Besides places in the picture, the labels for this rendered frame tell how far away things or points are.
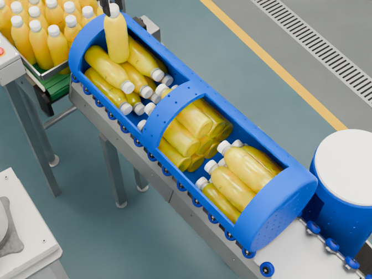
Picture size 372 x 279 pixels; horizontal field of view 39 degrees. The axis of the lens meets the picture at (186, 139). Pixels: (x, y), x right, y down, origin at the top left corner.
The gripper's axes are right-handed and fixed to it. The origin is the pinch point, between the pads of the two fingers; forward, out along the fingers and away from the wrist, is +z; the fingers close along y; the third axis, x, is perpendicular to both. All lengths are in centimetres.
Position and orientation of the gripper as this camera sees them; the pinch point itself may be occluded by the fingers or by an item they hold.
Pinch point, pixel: (111, 2)
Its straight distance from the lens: 165.2
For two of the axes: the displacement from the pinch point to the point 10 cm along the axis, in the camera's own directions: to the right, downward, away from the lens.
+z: 0.1, 5.6, 8.3
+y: 7.6, -5.5, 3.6
